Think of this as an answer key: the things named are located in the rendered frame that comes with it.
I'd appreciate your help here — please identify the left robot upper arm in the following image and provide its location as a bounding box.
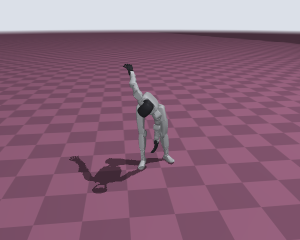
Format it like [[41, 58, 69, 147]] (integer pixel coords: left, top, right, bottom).
[[152, 110, 162, 131]]

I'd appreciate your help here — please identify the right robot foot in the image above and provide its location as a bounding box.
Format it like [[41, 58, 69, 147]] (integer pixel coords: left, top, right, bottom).
[[138, 157, 147, 170]]

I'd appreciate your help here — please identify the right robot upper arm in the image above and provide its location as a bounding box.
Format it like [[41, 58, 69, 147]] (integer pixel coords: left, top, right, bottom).
[[129, 82, 143, 101]]

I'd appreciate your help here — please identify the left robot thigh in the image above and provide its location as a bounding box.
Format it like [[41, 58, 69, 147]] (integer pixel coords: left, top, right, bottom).
[[158, 104, 168, 138]]

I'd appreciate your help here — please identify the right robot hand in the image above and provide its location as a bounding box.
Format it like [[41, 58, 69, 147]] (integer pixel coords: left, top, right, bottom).
[[123, 63, 134, 75]]

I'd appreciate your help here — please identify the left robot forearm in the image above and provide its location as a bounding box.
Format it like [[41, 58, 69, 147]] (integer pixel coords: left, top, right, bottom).
[[153, 126, 161, 143]]

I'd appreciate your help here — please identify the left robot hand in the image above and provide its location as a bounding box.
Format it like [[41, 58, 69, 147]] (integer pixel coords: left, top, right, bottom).
[[151, 140, 159, 153]]

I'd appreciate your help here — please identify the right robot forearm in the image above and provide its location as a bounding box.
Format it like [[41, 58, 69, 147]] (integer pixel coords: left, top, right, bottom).
[[129, 71, 137, 84]]

